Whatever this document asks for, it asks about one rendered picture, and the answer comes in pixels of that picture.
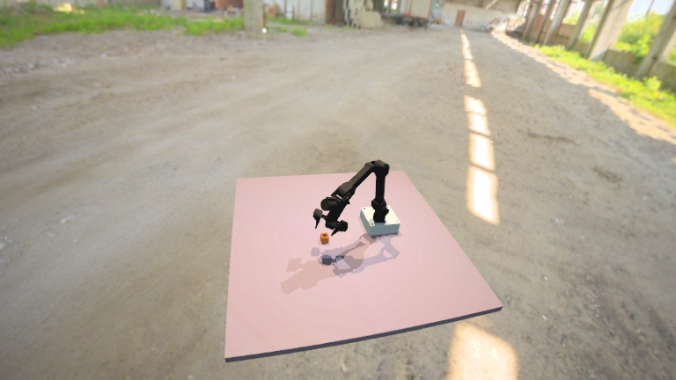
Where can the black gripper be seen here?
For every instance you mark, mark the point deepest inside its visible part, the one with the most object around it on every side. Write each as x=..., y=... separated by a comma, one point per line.
x=317, y=214

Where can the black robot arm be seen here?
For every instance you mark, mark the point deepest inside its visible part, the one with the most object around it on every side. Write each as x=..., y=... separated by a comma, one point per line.
x=347, y=190

